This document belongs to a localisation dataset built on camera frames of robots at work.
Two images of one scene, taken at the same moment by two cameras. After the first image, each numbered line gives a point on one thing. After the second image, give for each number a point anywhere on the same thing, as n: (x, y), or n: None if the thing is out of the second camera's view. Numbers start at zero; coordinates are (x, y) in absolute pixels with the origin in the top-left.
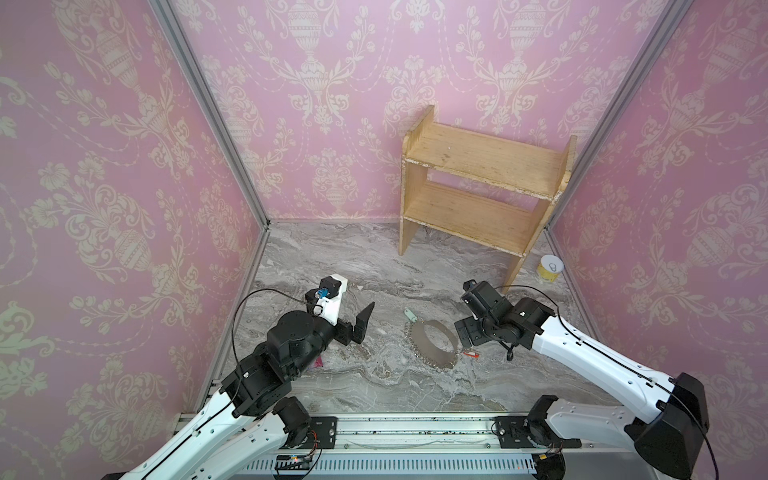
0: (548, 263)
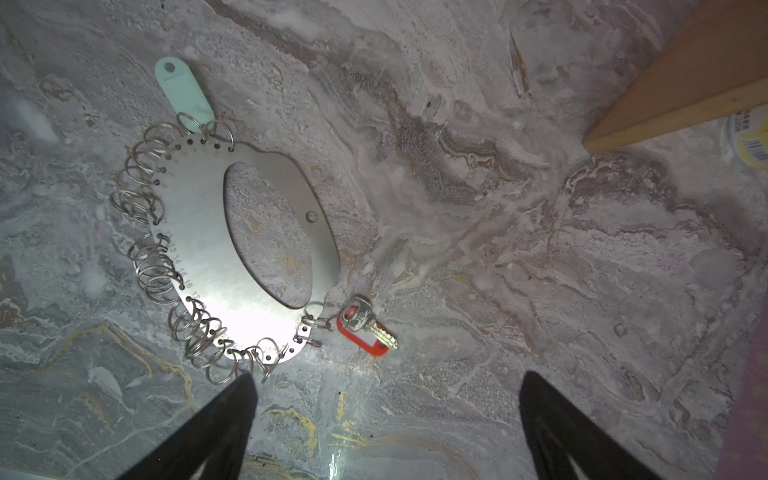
0: (744, 136)
